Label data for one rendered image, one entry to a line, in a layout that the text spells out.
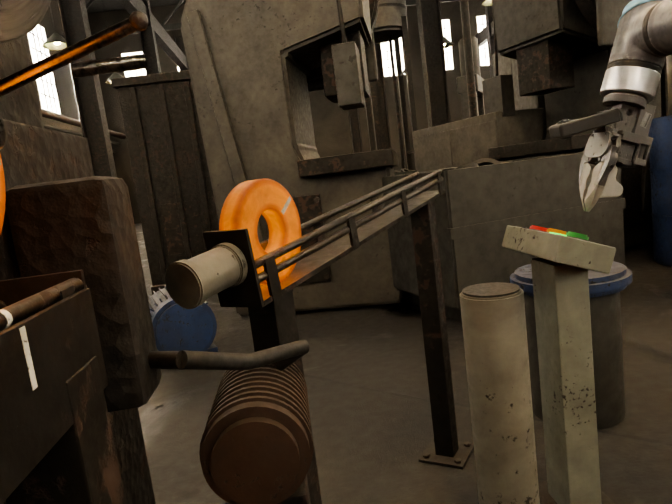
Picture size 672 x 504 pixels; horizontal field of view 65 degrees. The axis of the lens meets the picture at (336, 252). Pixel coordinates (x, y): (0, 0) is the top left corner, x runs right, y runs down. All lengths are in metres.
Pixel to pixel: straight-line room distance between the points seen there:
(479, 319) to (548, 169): 1.74
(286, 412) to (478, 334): 0.51
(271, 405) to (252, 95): 2.58
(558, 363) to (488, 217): 1.40
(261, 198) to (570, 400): 0.76
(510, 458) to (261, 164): 2.29
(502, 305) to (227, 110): 2.36
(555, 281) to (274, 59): 2.29
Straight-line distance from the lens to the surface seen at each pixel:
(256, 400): 0.63
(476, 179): 2.44
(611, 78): 1.11
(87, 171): 0.83
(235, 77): 3.12
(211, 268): 0.65
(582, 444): 1.25
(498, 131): 4.16
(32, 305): 0.41
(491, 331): 1.03
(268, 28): 3.12
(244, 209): 0.72
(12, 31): 0.47
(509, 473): 1.15
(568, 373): 1.17
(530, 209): 2.63
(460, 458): 1.51
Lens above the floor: 0.77
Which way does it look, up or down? 8 degrees down
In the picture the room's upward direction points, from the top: 7 degrees counter-clockwise
